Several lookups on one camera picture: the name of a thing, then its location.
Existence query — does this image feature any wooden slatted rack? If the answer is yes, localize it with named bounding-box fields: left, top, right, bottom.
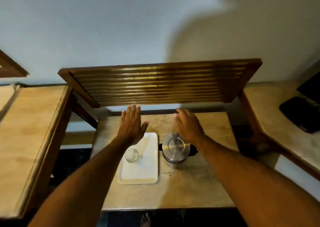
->
left=58, top=58, right=263, bottom=109

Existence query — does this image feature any small wooden table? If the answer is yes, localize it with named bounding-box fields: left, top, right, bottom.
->
left=90, top=112, right=240, bottom=212

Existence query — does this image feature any wooden desk with beige top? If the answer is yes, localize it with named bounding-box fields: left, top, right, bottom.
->
left=0, top=85, right=73, bottom=220

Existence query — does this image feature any black television screen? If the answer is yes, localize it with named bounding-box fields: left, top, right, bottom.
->
left=296, top=70, right=320, bottom=105

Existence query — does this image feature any wooden counter with beige top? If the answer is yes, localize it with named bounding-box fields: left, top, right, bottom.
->
left=238, top=80, right=320, bottom=182

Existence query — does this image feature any person's bare foot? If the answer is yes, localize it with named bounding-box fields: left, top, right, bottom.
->
left=140, top=213, right=152, bottom=227

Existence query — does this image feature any white rectangular tray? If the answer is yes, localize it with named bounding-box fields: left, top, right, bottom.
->
left=117, top=132, right=159, bottom=185

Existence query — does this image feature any person's left hand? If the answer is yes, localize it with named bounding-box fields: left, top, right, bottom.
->
left=116, top=104, right=150, bottom=146

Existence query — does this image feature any person's right hand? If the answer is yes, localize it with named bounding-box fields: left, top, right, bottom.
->
left=173, top=108, right=207, bottom=147

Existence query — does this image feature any person's right forearm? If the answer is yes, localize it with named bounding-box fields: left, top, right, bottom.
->
left=197, top=135, right=320, bottom=227

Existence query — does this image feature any person's left forearm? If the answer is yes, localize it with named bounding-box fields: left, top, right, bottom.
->
left=27, top=135, right=141, bottom=227

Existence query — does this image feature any stainless steel water jug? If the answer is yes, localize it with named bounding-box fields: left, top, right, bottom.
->
left=158, top=132, right=199, bottom=170

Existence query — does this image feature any clear drinking glass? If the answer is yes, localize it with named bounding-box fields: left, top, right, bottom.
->
left=125, top=148, right=140, bottom=164

